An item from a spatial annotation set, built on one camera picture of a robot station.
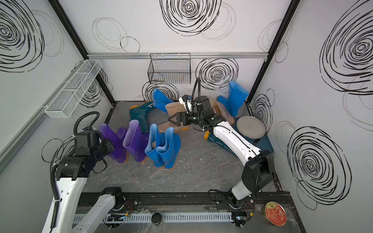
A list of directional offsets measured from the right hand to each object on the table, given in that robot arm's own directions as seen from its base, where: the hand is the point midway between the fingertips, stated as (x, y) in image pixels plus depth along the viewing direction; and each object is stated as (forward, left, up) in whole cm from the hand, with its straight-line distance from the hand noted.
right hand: (173, 119), depth 73 cm
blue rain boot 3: (+25, -38, -5) cm, 45 cm away
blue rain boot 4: (+21, +11, -7) cm, 24 cm away
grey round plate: (+16, -51, -27) cm, 60 cm away
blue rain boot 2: (-17, 0, -3) cm, 17 cm away
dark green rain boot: (+24, +30, -25) cm, 46 cm away
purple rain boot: (-11, +18, -5) cm, 22 cm away
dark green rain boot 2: (+5, -22, -24) cm, 33 cm away
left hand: (-11, +30, -4) cm, 33 cm away
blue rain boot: (-13, +11, -8) cm, 19 cm away
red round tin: (-36, -49, -26) cm, 66 cm away
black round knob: (-40, +5, -17) cm, 44 cm away
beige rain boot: (+11, +2, -4) cm, 12 cm away
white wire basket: (+6, +56, +6) cm, 56 cm away
